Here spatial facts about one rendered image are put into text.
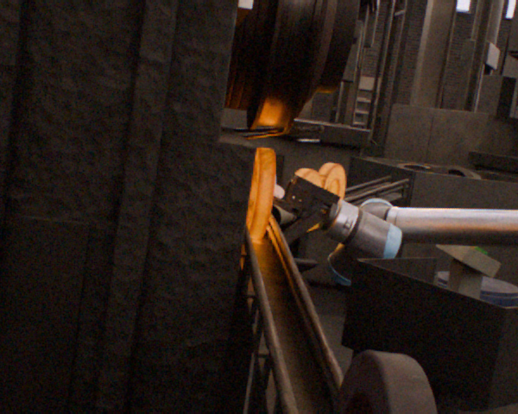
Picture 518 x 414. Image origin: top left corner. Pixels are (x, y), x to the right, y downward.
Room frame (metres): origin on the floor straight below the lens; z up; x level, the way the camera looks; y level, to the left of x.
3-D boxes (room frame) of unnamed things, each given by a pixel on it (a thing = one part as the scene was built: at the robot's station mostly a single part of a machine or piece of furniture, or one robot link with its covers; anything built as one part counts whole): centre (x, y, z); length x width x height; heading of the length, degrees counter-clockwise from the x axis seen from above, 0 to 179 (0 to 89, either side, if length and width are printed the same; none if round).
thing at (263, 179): (1.61, 0.00, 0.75); 0.18 x 0.03 x 0.18; 7
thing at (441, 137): (5.89, -1.38, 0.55); 1.10 x 0.53 x 1.10; 26
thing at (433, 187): (4.19, -1.01, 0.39); 1.03 x 0.83 x 0.77; 111
